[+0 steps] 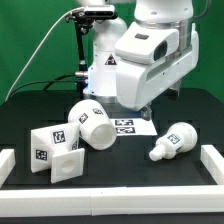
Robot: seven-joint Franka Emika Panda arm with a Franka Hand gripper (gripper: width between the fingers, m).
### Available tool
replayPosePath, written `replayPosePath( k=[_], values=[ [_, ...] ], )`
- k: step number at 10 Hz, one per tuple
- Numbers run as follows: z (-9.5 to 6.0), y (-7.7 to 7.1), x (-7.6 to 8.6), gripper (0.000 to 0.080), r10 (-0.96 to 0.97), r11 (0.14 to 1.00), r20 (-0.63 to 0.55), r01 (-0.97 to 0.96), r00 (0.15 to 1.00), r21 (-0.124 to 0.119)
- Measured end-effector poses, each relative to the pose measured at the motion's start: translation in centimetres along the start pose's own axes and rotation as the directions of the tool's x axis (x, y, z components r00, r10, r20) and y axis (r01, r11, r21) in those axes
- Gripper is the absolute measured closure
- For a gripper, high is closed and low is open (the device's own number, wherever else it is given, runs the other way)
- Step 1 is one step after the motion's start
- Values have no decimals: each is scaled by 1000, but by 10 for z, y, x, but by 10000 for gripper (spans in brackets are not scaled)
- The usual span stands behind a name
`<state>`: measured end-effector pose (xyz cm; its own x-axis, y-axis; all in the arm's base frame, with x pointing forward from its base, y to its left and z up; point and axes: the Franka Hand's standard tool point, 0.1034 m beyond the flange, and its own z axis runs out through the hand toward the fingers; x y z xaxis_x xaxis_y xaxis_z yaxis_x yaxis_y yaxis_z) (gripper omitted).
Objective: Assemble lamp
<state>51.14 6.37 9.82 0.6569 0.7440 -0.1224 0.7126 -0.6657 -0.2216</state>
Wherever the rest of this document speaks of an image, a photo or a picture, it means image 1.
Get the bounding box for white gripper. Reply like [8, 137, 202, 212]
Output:
[115, 22, 199, 121]

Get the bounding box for white lamp bulb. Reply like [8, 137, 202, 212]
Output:
[149, 122, 198, 161]

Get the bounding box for white lamp base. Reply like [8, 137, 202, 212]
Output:
[31, 122, 85, 183]

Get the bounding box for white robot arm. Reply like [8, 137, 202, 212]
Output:
[76, 0, 199, 118]

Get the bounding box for white lamp shade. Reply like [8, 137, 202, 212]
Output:
[68, 99, 117, 150]

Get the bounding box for white marker sheet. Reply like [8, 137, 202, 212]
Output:
[66, 117, 158, 138]

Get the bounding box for white right border block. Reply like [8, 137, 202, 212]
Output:
[200, 145, 224, 185]

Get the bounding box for white border block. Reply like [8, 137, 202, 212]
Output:
[0, 149, 16, 188]
[200, 145, 224, 185]

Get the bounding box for white left border block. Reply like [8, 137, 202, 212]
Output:
[0, 149, 16, 188]

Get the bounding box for black cable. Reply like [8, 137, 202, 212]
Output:
[6, 73, 88, 101]

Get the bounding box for white front border rail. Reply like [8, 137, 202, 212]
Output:
[0, 185, 224, 217]

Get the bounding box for black camera on stand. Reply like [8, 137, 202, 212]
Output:
[66, 6, 117, 101]

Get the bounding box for white camera cable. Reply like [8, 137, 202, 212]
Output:
[4, 9, 76, 103]

